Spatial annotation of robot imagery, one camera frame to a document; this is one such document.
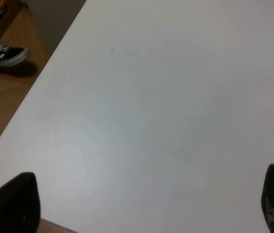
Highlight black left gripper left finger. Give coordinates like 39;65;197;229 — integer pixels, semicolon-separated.
0;172;41;233

